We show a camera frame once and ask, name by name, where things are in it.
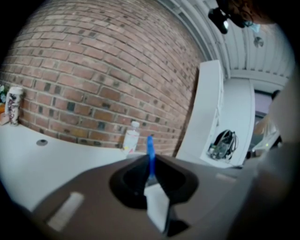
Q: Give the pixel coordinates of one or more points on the round ceiling fixture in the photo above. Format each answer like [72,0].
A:
[258,42]

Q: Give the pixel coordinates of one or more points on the orange object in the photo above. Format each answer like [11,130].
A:
[3,116]

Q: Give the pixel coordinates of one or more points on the dark window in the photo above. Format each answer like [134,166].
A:
[261,103]

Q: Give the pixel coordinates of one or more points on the blue face mask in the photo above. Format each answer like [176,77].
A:
[255,27]

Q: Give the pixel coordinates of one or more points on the white desk with drawers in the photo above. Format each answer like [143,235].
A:
[47,164]

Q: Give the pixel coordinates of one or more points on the white shelf cabinet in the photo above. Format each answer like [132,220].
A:
[201,112]

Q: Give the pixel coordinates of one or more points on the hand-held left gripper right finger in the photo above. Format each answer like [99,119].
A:
[178,185]

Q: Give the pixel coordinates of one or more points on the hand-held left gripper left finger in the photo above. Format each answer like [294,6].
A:
[127,185]

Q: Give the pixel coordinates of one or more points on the clear plastic bottle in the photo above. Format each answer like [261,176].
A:
[131,140]

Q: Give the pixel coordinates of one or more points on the white patterned tumbler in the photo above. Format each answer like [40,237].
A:
[13,105]

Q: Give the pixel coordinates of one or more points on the black head camera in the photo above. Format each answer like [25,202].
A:
[222,18]

